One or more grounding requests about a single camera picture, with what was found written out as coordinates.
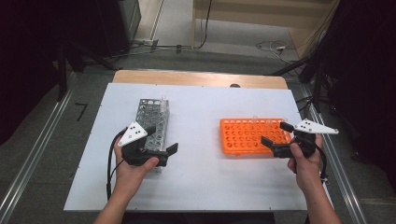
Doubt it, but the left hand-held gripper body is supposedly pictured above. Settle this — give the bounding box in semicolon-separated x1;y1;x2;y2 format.
118;121;169;167

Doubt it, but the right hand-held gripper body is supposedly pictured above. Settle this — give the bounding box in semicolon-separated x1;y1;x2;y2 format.
272;119;340;159

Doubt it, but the metal test tube rack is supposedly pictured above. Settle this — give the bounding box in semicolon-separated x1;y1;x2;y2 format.
134;98;171;173

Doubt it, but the orange test tube rack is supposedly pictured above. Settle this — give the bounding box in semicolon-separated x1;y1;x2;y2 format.
219;117;293;157

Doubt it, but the person's left hand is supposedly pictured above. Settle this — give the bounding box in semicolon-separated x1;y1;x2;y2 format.
113;136;161;192

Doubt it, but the person's right hand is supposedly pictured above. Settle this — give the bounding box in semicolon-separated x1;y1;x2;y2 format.
287;133;325;191

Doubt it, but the black tripod stand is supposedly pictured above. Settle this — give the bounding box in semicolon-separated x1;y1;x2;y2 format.
266;29;334;114
55;38;120;102

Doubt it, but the white board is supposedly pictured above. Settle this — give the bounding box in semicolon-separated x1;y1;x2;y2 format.
64;82;334;213

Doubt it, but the wooden table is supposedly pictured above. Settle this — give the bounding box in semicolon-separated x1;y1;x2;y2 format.
111;69;289;91

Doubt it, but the dark curtain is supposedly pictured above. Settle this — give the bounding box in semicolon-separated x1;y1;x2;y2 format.
320;0;396;194
0;0;66;147

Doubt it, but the grey power strip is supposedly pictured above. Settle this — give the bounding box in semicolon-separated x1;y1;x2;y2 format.
132;37;161;49

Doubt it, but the black cabinet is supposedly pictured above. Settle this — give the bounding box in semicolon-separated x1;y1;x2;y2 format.
94;0;143;58

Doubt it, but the right hand-held gripper black cable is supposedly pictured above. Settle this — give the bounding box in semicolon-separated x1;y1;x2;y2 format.
306;135;329;182

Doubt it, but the hand-held gripper black cable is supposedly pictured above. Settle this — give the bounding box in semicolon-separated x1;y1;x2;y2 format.
306;135;329;182
106;128;129;201

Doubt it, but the left hand-held gripper black cable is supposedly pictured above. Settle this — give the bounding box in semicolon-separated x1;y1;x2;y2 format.
106;128;129;201

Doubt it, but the metal floor rail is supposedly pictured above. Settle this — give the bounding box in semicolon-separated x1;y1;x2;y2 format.
0;73;78;224
298;87;369;224

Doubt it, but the white floor cable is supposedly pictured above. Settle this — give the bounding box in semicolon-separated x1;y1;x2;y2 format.
255;39;301;65

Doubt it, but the grey floor cable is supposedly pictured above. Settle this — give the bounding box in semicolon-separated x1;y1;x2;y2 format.
108;42;194;61

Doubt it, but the hanging black cable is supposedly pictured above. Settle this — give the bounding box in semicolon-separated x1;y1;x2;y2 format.
192;0;214;50

